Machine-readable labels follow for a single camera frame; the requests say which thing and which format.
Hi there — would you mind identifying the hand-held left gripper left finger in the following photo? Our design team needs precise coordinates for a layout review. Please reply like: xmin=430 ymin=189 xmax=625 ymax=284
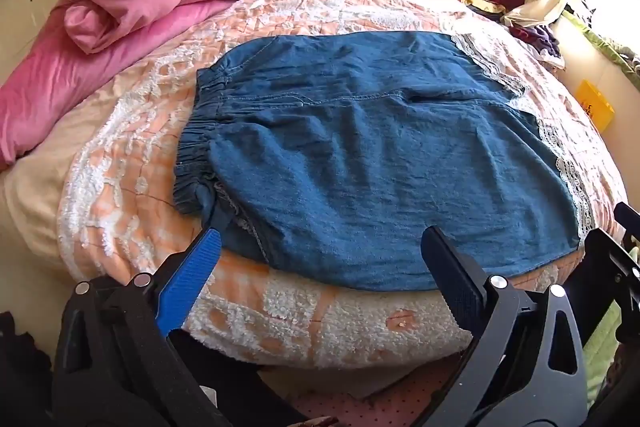
xmin=52 ymin=228 xmax=301 ymax=427

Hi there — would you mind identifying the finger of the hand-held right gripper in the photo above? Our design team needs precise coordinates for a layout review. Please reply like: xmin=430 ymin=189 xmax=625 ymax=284
xmin=614 ymin=202 xmax=640 ymax=234
xmin=585 ymin=228 xmax=640 ymax=344

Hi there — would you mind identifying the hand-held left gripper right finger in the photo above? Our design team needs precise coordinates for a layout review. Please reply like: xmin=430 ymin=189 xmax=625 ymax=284
xmin=421 ymin=226 xmax=588 ymax=427

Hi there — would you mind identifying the yellow bag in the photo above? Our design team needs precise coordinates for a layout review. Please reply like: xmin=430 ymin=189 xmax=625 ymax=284
xmin=575 ymin=79 xmax=616 ymax=130

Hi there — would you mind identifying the pink dotted mat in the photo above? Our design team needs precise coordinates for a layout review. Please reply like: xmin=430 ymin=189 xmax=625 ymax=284
xmin=290 ymin=354 xmax=473 ymax=427

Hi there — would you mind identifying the peach white printed blanket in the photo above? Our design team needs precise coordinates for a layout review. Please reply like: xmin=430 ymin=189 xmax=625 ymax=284
xmin=57 ymin=0 xmax=628 ymax=368

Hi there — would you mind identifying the green sill mat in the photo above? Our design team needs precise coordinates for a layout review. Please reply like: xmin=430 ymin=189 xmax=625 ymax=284
xmin=562 ymin=9 xmax=640 ymax=82

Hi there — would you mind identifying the cream bed sheet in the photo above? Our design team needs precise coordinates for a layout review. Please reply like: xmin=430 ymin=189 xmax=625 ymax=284
xmin=0 ymin=0 xmax=506 ymax=308

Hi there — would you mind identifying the purple clothes heap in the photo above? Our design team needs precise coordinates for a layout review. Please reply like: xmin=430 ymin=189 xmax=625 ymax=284
xmin=505 ymin=23 xmax=566 ymax=70

